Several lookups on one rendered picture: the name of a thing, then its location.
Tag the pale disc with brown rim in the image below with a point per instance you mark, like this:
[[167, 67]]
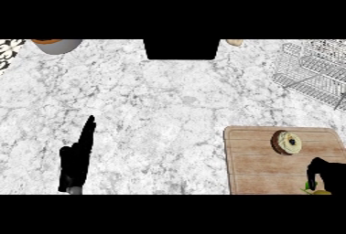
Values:
[[287, 142]]

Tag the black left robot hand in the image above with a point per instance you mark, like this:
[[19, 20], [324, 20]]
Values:
[[76, 158]]

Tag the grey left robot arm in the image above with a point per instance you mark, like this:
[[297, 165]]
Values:
[[74, 190]]

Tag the grey pot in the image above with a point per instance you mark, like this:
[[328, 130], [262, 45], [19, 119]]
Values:
[[58, 46]]

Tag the wooden cutting board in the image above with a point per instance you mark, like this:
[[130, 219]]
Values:
[[275, 164]]

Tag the black and white patterned mat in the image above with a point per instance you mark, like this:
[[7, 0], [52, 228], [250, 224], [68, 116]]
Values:
[[9, 51]]

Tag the tan rounded object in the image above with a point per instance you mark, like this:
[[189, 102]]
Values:
[[234, 42]]

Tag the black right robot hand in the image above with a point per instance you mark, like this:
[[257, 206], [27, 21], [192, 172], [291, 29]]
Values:
[[328, 173]]

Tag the black appliance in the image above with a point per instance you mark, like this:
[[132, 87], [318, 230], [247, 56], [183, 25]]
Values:
[[180, 48]]

